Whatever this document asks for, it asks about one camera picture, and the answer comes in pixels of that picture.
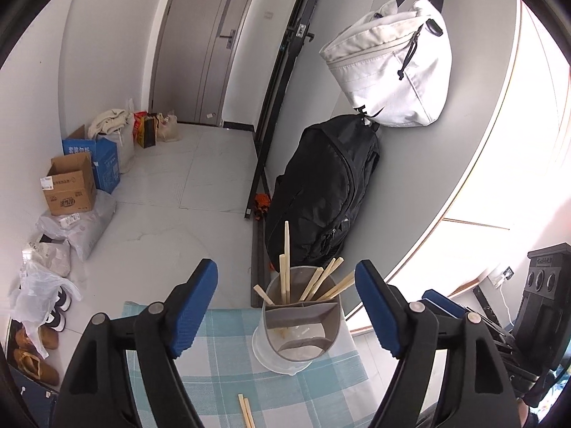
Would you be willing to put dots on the translucent plastic bag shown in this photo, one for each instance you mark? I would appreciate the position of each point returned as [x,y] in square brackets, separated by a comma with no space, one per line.
[168,128]

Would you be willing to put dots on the black white shoes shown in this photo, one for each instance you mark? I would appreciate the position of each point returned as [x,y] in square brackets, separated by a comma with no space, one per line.
[58,310]

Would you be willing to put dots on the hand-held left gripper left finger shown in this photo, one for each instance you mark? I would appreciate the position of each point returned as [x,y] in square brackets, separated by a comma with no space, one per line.
[196,312]

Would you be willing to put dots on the brown shoe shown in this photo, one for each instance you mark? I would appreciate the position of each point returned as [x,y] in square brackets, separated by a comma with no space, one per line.
[44,339]
[38,368]

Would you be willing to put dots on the black backpack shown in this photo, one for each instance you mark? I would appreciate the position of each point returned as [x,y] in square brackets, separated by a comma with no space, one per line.
[321,187]

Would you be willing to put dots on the grey door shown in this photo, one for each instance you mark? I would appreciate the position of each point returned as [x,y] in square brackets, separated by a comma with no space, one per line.
[196,44]

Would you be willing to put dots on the person's right forearm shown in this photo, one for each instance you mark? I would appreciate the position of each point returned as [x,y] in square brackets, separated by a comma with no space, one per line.
[546,392]

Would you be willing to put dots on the white canvas bag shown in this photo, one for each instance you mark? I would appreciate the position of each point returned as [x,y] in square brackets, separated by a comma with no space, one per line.
[392,67]

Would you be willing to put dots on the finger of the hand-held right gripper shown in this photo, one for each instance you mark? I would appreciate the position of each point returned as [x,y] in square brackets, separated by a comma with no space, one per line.
[446,301]

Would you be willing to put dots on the white bin with beige cloth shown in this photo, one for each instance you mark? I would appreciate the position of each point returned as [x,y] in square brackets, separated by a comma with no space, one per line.
[111,129]

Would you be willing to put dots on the brown cardboard box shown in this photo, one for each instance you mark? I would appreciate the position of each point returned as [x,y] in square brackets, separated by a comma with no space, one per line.
[71,191]

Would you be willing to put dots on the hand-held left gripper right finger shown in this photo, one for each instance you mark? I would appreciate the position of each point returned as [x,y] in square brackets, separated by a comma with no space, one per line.
[378,312]

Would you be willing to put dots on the white plastic bag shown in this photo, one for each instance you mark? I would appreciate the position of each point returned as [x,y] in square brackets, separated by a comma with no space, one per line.
[38,294]

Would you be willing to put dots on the orange black gloves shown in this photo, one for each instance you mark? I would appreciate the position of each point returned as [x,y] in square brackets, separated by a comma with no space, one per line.
[262,205]

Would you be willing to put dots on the teal white checkered tablecloth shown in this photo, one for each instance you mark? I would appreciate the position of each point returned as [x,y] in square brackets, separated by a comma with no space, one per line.
[223,374]

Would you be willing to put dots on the clear divided chopstick holder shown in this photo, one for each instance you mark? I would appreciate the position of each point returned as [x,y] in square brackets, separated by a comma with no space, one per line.
[294,356]

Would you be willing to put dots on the yellow red paper bag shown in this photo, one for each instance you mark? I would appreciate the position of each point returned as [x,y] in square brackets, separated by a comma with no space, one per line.
[145,131]

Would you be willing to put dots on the clear bag with papers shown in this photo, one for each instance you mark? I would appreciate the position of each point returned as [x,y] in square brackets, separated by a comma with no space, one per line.
[49,256]

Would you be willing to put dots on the wooden chopstick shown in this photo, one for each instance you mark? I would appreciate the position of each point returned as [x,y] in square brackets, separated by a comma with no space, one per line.
[264,295]
[312,283]
[244,410]
[282,276]
[328,276]
[339,287]
[250,414]
[287,254]

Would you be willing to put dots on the grey plastic mailer bag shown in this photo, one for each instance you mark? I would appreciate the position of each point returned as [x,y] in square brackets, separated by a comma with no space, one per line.
[87,227]

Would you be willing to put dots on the blue cardboard box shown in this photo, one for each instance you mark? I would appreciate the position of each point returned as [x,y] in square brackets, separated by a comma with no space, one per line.
[105,165]

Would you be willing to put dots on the white wall charger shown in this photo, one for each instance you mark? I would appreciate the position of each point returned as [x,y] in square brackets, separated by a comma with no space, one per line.
[502,276]

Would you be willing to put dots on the black metal rack frame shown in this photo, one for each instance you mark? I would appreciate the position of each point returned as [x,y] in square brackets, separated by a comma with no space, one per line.
[279,80]

